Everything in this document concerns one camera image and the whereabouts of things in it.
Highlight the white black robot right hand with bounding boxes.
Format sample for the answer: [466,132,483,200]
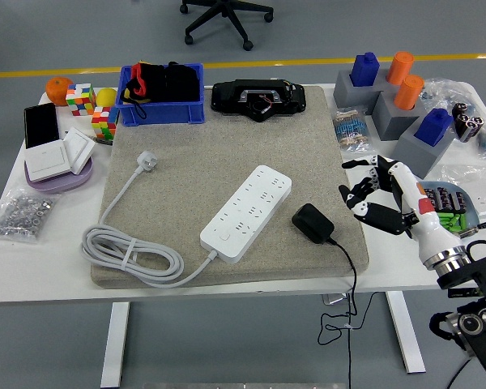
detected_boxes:
[338,155,467,260]

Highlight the thin black adapter cord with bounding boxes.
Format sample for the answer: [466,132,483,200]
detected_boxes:
[316,237,377,389]

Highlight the black plug adapter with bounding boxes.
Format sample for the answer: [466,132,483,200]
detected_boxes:
[291,203,335,245]

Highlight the white power strip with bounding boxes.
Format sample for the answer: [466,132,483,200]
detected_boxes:
[199,164,292,265]

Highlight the row of black capacitors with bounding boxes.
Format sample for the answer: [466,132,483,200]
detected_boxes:
[424,186,469,214]

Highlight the light blue tray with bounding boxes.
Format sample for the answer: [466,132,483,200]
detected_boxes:
[420,181,481,242]

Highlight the grey block holder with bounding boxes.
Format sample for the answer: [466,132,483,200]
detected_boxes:
[390,117,457,180]
[333,68,392,115]
[371,92,427,142]

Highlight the dark table control panel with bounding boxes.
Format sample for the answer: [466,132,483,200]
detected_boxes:
[448,287,485,300]

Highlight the blue square peg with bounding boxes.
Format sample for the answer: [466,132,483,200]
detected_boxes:
[350,51,381,88]
[413,107,454,147]

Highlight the white table leg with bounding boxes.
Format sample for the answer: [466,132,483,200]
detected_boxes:
[385,290,427,374]
[100,301,130,389]

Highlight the bundle of large black capacitors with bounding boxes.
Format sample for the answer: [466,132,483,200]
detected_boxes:
[452,102,486,143]

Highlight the orange cylinder peg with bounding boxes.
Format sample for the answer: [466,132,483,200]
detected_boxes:
[386,50,415,86]
[393,74,425,111]

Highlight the clear plastic bag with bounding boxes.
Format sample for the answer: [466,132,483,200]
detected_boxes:
[420,76,477,113]

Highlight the grey-brown mat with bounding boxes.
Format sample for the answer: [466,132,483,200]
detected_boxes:
[90,84,370,289]

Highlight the black electronic device housing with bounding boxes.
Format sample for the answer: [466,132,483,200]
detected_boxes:
[210,79,308,123]

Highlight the blue plastic bin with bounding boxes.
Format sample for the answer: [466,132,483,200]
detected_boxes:
[113,62,207,127]

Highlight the yellow lemon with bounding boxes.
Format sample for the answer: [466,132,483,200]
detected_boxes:
[96,87,118,109]

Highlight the purple tray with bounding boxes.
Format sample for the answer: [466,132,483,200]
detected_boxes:
[23,156,95,194]

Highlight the orange fruit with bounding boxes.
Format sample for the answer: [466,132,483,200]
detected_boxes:
[45,76,75,107]

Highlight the black smartphone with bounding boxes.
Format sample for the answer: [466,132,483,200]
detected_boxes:
[23,102,61,150]

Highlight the bag of metal nuts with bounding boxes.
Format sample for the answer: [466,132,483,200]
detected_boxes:
[0,188,60,246]

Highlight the black red fabric straps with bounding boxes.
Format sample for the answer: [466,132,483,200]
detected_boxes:
[119,60,202,119]

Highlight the grey-white power strip cable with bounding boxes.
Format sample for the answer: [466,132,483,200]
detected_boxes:
[80,150,219,289]

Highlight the small white wall switch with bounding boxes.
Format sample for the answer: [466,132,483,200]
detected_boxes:
[62,126,96,176]

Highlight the large white wall switch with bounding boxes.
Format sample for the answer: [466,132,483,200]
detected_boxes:
[23,139,72,183]

